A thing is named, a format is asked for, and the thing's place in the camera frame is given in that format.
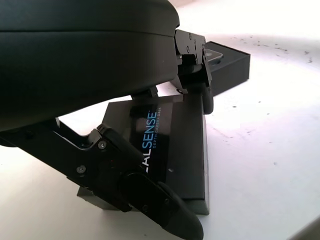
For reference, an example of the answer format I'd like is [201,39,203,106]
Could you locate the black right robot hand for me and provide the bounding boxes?
[0,0,215,240]

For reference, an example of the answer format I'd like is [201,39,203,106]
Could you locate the black RealSense box lid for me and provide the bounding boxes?
[76,96,210,216]

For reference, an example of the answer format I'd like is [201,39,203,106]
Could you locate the black camera box with foam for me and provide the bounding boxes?
[203,41,251,98]

